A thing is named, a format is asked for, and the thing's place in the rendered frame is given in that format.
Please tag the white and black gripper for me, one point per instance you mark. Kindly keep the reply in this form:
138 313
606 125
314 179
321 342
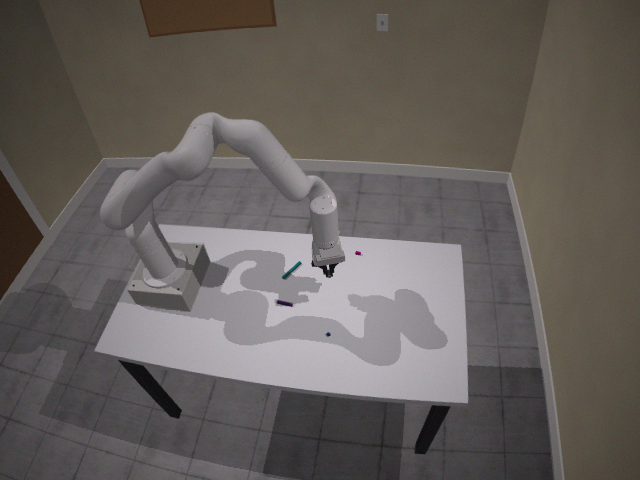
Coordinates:
315 251

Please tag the teal rectangular rod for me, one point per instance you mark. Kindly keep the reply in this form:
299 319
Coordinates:
291 270

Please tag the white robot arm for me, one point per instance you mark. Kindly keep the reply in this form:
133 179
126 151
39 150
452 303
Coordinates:
132 208

